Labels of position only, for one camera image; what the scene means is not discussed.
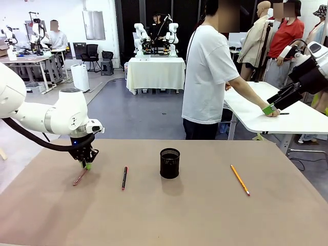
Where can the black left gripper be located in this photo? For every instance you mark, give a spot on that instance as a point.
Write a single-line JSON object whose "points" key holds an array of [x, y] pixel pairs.
{"points": [[83, 153]]}

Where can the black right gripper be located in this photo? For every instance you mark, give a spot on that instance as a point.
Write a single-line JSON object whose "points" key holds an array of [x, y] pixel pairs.
{"points": [[310, 77]]}

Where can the pink pen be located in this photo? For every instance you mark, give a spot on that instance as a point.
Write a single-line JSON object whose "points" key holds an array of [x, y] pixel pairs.
{"points": [[78, 179]]}

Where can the black marker with red cap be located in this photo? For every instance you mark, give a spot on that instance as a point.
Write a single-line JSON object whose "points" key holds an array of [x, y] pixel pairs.
{"points": [[124, 178]]}

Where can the yellow pencil with eraser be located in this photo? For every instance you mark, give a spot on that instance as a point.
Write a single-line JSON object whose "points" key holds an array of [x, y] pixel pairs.
{"points": [[240, 180]]}

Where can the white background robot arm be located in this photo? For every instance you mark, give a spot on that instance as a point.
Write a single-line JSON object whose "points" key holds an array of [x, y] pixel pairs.
{"points": [[140, 36], [173, 36]]}

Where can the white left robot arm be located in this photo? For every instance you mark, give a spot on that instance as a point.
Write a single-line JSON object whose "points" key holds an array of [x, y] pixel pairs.
{"points": [[66, 107]]}

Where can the person's right forearm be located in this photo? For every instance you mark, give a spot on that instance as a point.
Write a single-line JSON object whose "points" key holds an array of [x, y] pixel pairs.
{"points": [[248, 93]]}

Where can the black mesh pen holder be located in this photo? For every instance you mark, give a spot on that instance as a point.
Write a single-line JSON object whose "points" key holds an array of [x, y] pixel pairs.
{"points": [[169, 166]]}

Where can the person's right hand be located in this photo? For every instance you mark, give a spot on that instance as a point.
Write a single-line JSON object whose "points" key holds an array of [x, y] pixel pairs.
{"points": [[274, 114]]}

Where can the person's left hand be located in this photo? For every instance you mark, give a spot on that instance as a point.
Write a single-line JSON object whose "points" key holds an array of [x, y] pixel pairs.
{"points": [[228, 87]]}

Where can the black tripod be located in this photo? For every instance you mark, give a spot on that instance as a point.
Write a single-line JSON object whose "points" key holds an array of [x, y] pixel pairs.
{"points": [[46, 137]]}

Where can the black stand pole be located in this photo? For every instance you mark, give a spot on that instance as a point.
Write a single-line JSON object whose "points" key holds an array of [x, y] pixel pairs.
{"points": [[264, 51]]}

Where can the green table foot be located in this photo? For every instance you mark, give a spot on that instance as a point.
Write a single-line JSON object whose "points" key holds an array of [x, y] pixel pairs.
{"points": [[258, 137]]}

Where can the person in red shirt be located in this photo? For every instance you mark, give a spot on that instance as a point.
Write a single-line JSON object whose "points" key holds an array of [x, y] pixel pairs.
{"points": [[284, 38]]}

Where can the mannequin in beige coat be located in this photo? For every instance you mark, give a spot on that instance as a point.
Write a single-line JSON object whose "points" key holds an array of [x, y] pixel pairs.
{"points": [[253, 43]]}

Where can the person in white t-shirt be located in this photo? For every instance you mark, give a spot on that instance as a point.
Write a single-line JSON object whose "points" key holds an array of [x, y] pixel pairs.
{"points": [[207, 77]]}

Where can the black stool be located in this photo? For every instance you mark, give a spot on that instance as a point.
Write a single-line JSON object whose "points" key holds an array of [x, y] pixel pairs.
{"points": [[107, 64]]}

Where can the black office chair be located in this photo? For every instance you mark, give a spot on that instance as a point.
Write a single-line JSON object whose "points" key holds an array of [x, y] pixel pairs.
{"points": [[90, 55]]}

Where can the table with white cloth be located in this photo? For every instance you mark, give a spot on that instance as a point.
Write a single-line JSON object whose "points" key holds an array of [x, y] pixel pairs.
{"points": [[156, 71]]}

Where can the wooden desk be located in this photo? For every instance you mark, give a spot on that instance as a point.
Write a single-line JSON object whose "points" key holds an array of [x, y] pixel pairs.
{"points": [[23, 61]]}

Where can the person in white shirt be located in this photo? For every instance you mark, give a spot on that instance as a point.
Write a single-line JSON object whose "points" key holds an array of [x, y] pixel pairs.
{"points": [[57, 37]]}

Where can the person in black clothes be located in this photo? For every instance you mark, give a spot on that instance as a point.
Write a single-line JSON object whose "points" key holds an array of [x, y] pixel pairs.
{"points": [[156, 30]]}

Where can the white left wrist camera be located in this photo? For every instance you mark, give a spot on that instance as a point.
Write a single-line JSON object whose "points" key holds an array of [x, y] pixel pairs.
{"points": [[95, 127]]}

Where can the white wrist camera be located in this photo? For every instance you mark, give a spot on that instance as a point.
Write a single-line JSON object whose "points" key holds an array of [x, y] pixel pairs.
{"points": [[95, 127], [287, 52]]}

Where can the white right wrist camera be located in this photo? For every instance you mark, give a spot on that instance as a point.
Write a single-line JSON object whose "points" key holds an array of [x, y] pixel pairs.
{"points": [[287, 52]]}

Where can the grey wall panel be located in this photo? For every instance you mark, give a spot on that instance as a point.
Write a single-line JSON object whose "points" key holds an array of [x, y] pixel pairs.
{"points": [[93, 25]]}

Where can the white robot with black frame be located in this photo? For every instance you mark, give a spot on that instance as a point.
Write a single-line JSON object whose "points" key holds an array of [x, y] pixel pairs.
{"points": [[37, 33]]}

